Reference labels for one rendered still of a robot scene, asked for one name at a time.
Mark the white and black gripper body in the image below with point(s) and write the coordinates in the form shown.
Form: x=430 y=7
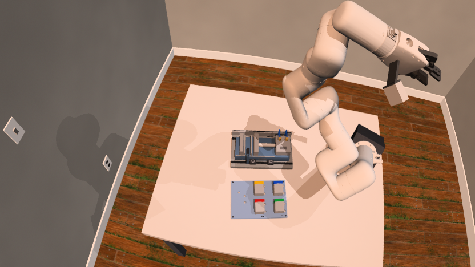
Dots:
x=406 y=51

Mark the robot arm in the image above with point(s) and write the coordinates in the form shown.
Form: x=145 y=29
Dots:
x=348 y=21

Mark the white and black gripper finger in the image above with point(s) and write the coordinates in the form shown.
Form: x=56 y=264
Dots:
x=431 y=57
x=420 y=75

